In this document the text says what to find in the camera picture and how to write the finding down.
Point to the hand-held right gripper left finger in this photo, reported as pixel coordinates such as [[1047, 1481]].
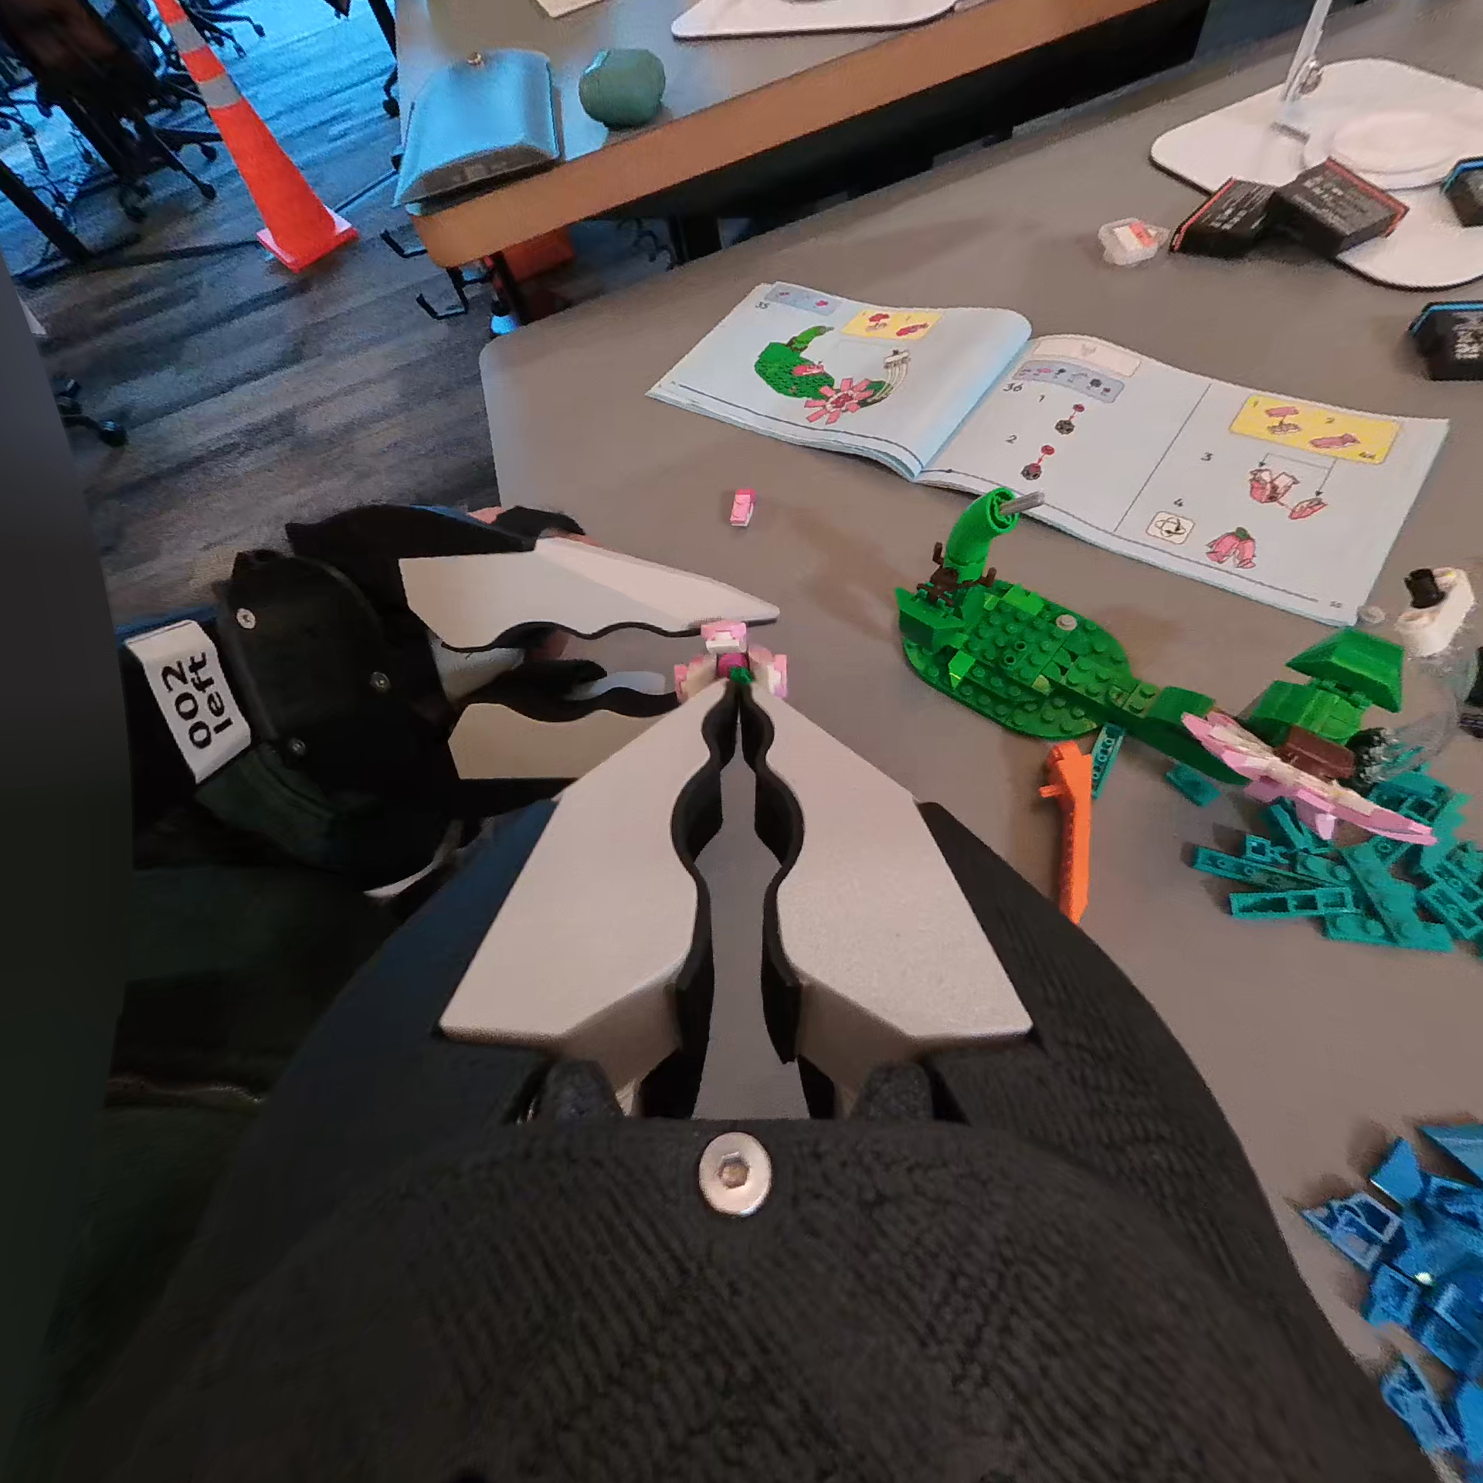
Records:
[[590, 906]]

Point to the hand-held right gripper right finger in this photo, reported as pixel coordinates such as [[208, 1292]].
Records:
[[892, 916]]

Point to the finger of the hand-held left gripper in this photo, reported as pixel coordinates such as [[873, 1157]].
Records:
[[522, 746], [579, 580]]

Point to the small pink lego piece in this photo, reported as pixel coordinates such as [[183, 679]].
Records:
[[745, 508]]

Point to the green lego leaf build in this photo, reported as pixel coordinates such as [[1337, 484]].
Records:
[[1020, 660]]

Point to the pile of teal lego pieces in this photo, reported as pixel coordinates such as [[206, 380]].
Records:
[[1344, 892]]

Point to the green lego plant pink flower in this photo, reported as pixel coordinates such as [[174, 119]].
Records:
[[1331, 677]]

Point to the lego instruction booklet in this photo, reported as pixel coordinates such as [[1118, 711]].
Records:
[[1158, 462]]

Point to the white and black lego piece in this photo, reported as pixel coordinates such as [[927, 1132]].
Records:
[[1434, 615]]

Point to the pile of blue lego pieces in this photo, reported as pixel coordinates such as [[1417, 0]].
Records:
[[1425, 1297]]

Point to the orange brick separator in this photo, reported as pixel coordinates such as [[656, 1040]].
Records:
[[1072, 833]]

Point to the orange box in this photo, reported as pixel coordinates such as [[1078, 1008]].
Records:
[[536, 262]]

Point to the grey plastic pouch with label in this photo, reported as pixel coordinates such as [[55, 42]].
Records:
[[475, 128]]

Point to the orange traffic cone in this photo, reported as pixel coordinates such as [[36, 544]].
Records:
[[260, 164]]

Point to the green stone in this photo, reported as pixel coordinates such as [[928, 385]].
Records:
[[623, 87]]

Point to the wooden table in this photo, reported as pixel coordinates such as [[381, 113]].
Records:
[[812, 82]]

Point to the black office chair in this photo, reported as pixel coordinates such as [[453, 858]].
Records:
[[104, 105]]

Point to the white monitor stand base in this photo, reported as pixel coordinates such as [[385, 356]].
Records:
[[1228, 139], [812, 18]]

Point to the small clear plastic packet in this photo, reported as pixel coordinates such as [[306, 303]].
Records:
[[1132, 241]]

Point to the small black box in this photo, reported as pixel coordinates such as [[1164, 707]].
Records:
[[1338, 209], [1224, 221]]

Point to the black box with blue trim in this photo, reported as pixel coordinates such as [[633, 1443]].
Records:
[[1467, 197], [1454, 342]]

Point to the white round pad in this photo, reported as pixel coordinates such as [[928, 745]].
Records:
[[1391, 148]]

